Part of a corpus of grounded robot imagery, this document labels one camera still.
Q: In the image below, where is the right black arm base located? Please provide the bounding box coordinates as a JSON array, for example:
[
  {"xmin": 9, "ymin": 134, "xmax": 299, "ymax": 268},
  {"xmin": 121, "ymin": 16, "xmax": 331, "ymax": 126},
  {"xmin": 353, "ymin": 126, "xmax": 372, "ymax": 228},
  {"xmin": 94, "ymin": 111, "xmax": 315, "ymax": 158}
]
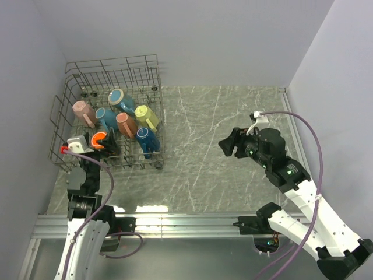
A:
[{"xmin": 233, "ymin": 216, "xmax": 277, "ymax": 235}]

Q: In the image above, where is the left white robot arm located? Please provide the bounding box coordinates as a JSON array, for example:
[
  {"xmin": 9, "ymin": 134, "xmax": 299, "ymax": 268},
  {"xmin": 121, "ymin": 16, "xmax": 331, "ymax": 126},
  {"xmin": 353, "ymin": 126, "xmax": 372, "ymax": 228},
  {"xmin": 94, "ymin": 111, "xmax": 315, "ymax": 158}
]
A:
[{"xmin": 55, "ymin": 129, "xmax": 118, "ymax": 279}]

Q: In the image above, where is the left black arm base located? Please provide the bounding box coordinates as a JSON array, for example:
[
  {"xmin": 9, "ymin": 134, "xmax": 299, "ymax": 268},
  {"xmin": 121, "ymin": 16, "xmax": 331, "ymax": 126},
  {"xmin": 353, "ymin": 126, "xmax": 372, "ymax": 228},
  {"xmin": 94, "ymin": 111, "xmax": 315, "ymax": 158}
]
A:
[{"xmin": 108, "ymin": 217, "xmax": 136, "ymax": 235}]

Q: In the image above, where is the orange enamel mug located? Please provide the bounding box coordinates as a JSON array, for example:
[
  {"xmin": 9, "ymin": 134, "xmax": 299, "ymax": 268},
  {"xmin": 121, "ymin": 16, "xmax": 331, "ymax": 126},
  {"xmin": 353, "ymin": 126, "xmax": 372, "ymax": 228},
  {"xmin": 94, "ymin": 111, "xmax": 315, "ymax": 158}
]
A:
[{"xmin": 90, "ymin": 131, "xmax": 107, "ymax": 150}]

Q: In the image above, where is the pale yellow mug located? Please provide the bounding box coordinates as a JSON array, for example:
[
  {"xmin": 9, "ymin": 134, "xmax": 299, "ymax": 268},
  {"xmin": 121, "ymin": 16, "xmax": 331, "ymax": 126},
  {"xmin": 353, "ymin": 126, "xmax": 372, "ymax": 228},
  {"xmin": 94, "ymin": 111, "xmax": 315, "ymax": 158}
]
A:
[{"xmin": 135, "ymin": 105, "xmax": 159, "ymax": 132}]

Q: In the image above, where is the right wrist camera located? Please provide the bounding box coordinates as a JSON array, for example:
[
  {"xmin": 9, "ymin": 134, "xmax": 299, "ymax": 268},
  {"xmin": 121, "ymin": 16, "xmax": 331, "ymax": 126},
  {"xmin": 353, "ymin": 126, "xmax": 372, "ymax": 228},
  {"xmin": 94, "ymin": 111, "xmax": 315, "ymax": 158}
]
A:
[{"xmin": 246, "ymin": 111, "xmax": 269, "ymax": 135}]

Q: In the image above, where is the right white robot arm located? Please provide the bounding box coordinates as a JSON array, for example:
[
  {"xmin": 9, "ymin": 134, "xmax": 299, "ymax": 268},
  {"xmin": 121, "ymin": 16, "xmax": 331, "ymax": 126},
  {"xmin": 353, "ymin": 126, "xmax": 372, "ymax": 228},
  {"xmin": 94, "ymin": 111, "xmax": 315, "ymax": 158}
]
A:
[{"xmin": 219, "ymin": 128, "xmax": 372, "ymax": 279}]

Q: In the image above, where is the blue patterned mug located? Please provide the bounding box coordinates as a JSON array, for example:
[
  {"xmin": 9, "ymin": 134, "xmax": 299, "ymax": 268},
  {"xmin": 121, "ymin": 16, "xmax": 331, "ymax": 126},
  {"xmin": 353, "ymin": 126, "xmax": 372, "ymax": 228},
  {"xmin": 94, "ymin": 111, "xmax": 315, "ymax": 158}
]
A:
[{"xmin": 95, "ymin": 107, "xmax": 118, "ymax": 132}]

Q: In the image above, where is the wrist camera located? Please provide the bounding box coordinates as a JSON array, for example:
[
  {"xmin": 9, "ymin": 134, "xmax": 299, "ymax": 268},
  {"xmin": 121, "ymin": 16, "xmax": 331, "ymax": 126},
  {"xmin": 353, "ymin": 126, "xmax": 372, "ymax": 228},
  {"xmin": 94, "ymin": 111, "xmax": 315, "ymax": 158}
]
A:
[
  {"xmin": 60, "ymin": 135, "xmax": 94, "ymax": 155},
  {"xmin": 246, "ymin": 111, "xmax": 269, "ymax": 135}
]

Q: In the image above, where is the dark blue white-inside mug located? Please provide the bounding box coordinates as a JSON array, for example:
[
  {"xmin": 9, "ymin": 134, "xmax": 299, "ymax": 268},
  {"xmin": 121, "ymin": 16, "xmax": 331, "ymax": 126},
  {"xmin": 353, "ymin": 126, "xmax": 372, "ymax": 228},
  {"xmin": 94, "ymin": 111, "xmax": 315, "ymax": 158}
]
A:
[{"xmin": 136, "ymin": 127, "xmax": 160, "ymax": 159}]

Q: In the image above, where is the salmon pink mug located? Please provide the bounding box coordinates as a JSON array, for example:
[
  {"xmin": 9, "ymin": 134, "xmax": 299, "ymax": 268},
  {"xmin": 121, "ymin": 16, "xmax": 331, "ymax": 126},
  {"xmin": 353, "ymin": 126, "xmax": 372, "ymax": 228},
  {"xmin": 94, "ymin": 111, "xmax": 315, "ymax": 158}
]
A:
[{"xmin": 116, "ymin": 113, "xmax": 138, "ymax": 139}]

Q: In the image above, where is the light pink mug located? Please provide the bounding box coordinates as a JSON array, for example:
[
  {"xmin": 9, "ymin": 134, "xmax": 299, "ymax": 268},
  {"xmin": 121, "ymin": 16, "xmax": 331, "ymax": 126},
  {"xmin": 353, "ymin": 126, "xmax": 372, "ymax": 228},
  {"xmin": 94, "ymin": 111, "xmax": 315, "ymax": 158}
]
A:
[{"xmin": 72, "ymin": 101, "xmax": 97, "ymax": 128}]

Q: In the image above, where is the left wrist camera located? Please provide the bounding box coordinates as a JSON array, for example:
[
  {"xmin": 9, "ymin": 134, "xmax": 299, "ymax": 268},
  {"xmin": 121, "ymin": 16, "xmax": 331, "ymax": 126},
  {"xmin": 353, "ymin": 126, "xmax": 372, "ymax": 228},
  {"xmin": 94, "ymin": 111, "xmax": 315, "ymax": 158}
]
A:
[{"xmin": 60, "ymin": 135, "xmax": 94, "ymax": 155}]

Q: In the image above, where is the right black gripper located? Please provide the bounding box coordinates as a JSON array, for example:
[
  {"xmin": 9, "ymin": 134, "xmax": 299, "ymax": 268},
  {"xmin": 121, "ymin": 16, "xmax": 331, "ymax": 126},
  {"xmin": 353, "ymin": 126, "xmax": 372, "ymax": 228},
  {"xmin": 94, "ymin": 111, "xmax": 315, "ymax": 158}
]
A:
[{"xmin": 217, "ymin": 127, "xmax": 270, "ymax": 169}]

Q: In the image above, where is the light blue yellow-inside mug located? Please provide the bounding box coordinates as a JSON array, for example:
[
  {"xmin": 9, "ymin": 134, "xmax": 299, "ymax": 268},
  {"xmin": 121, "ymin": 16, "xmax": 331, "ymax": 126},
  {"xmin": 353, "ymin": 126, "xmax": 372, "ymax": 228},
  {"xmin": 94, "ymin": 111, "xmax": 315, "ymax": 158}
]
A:
[{"xmin": 108, "ymin": 89, "xmax": 136, "ymax": 116}]

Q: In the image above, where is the grey wire dish rack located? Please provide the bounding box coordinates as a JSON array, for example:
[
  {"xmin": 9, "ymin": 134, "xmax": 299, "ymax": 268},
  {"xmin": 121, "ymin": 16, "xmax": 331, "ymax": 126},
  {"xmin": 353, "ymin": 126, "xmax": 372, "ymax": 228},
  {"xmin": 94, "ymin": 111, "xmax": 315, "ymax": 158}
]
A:
[{"xmin": 48, "ymin": 54, "xmax": 165, "ymax": 172}]

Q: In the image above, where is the aluminium mounting rail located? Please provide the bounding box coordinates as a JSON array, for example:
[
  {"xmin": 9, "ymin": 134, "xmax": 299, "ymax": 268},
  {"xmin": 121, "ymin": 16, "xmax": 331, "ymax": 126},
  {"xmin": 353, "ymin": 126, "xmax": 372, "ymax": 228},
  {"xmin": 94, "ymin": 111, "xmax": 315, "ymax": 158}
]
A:
[{"xmin": 31, "ymin": 212, "xmax": 255, "ymax": 239}]

